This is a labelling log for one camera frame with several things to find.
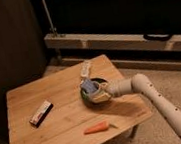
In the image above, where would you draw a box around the orange carrot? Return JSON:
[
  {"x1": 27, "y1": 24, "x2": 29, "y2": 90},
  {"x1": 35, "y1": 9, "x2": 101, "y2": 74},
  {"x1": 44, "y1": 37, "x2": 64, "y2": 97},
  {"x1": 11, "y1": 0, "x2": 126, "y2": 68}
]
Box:
[{"x1": 83, "y1": 121, "x2": 112, "y2": 135}]

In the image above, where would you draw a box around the green ceramic bowl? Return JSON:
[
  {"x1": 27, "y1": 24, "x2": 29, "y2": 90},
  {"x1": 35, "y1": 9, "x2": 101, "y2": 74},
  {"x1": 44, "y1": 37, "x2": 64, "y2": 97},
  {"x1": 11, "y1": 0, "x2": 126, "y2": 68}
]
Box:
[{"x1": 78, "y1": 75, "x2": 116, "y2": 110}]

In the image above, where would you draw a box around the black handle on beam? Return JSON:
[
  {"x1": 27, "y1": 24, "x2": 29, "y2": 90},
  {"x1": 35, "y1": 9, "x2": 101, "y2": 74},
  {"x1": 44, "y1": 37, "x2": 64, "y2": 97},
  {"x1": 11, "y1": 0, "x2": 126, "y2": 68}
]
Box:
[{"x1": 143, "y1": 34, "x2": 173, "y2": 41}]

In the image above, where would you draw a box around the blue cloth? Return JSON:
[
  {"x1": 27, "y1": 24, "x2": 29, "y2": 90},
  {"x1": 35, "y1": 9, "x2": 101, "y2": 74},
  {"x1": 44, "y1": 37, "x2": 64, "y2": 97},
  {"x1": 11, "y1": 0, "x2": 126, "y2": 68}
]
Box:
[{"x1": 81, "y1": 79, "x2": 97, "y2": 94}]

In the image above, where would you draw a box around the white remote control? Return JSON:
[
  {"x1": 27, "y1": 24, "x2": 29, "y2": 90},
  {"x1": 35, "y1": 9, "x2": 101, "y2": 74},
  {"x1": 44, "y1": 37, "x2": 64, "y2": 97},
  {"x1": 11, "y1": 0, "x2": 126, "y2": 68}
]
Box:
[{"x1": 80, "y1": 61, "x2": 91, "y2": 79}]

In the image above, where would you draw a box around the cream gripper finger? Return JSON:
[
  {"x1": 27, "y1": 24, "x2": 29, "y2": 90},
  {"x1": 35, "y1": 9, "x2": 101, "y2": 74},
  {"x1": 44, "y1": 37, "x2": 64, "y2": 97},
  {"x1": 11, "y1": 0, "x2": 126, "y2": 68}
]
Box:
[
  {"x1": 94, "y1": 81, "x2": 108, "y2": 91},
  {"x1": 90, "y1": 92, "x2": 111, "y2": 104}
]

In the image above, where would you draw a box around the black and white box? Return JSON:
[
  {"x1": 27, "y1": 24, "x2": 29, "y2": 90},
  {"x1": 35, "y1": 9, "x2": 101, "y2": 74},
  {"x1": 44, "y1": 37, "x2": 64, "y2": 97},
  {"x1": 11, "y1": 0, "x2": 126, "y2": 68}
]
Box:
[{"x1": 29, "y1": 101, "x2": 53, "y2": 128}]

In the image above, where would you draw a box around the metal pole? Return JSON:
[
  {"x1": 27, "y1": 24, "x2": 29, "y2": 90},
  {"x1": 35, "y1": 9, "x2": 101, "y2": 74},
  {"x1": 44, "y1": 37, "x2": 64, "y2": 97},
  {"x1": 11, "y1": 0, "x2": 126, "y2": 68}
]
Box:
[{"x1": 41, "y1": 0, "x2": 63, "y2": 64}]

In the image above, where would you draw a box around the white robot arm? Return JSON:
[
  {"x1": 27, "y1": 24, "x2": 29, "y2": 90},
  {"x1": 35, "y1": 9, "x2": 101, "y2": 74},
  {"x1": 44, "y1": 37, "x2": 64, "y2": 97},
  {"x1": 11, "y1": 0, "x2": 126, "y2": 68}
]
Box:
[{"x1": 87, "y1": 74, "x2": 181, "y2": 139}]

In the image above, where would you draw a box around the wooden shelf beam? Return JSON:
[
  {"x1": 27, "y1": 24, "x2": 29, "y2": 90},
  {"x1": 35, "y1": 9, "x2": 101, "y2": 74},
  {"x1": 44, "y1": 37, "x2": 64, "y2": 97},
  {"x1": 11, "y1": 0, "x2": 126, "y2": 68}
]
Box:
[{"x1": 44, "y1": 34, "x2": 181, "y2": 52}]

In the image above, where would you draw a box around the wooden table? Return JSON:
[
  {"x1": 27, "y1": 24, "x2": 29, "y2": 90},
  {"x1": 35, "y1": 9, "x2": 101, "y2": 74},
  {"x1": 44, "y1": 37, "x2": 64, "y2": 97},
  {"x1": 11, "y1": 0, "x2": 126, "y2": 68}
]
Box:
[{"x1": 6, "y1": 64, "x2": 152, "y2": 144}]

